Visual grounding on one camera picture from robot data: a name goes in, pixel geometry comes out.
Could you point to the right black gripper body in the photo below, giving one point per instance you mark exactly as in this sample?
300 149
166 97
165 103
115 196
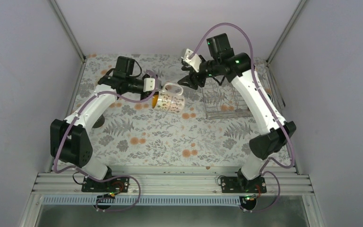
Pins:
214 71

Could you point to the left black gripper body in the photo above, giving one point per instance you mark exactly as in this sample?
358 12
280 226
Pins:
147 94

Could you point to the black matte mug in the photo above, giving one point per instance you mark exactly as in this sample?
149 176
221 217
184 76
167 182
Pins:
100 121

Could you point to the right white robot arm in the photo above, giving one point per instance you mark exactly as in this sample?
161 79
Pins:
238 69

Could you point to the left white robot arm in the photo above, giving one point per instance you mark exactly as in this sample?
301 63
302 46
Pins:
70 143

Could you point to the floral patterned table mat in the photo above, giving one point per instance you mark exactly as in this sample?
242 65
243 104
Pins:
137 135

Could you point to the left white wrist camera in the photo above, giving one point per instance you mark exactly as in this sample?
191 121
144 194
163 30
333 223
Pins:
149 84

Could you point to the metal wire dish rack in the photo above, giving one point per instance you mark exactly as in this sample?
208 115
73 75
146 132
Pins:
226 102

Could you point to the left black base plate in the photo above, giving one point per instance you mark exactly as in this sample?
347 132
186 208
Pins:
117 185

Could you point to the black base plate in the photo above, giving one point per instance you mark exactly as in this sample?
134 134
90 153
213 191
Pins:
231 184
117 185

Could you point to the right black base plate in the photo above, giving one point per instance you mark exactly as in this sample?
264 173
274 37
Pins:
231 184

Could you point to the aluminium mounting rail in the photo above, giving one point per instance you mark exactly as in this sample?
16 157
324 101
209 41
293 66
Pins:
178 180

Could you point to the slotted grey cable duct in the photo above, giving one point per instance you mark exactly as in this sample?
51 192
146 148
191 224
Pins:
145 200

